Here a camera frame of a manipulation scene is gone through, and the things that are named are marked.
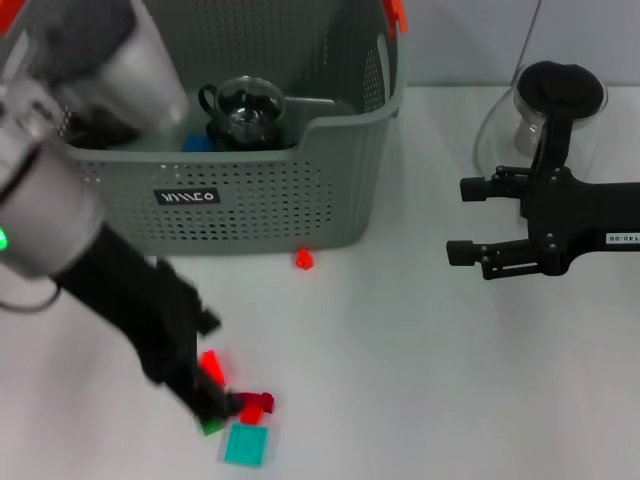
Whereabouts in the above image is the grey perforated plastic storage bin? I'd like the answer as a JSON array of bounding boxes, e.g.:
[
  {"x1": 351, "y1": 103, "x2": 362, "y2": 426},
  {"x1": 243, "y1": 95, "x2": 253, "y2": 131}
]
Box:
[{"x1": 0, "y1": 0, "x2": 409, "y2": 257}]

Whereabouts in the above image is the bright red curved block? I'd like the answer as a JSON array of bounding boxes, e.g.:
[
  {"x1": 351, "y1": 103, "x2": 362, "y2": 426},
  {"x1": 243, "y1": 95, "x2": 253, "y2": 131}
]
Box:
[{"x1": 199, "y1": 349, "x2": 227, "y2": 387}]

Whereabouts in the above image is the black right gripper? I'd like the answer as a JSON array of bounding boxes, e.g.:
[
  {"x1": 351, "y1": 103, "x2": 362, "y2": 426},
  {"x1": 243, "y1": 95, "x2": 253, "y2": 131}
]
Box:
[{"x1": 446, "y1": 165, "x2": 640, "y2": 282}]

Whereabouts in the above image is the black clay teapot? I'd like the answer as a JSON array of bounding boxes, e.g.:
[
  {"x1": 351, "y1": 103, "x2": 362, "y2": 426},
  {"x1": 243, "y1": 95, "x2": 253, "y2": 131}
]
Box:
[{"x1": 67, "y1": 109, "x2": 149, "y2": 150}]

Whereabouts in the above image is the glass teacup black sleeve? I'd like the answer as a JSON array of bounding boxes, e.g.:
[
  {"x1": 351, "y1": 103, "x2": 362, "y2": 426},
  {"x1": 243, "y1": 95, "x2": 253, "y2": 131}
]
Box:
[
  {"x1": 204, "y1": 119, "x2": 296, "y2": 152},
  {"x1": 198, "y1": 75, "x2": 287, "y2": 131}
]

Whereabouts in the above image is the dark red arch block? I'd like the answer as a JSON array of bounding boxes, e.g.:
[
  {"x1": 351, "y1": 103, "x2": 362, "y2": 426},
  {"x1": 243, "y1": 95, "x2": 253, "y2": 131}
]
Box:
[{"x1": 233, "y1": 391, "x2": 276, "y2": 415}]

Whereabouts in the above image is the left gripper grey cable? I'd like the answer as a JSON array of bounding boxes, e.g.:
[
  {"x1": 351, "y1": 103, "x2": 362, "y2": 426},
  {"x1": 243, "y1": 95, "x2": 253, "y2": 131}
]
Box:
[{"x1": 0, "y1": 285, "x2": 62, "y2": 312}]

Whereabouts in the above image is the blue square plate block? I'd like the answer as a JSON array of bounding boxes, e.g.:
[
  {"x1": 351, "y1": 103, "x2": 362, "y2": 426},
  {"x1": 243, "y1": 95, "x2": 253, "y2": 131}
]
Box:
[{"x1": 182, "y1": 133, "x2": 215, "y2": 153}]

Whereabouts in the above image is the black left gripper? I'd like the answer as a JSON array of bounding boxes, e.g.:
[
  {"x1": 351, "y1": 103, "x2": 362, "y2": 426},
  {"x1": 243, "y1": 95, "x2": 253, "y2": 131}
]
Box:
[{"x1": 53, "y1": 223, "x2": 245, "y2": 427}]

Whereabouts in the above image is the teal square plate block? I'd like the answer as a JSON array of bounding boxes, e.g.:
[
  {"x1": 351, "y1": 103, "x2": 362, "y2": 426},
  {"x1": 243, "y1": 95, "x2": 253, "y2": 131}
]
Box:
[{"x1": 222, "y1": 422, "x2": 270, "y2": 469}]

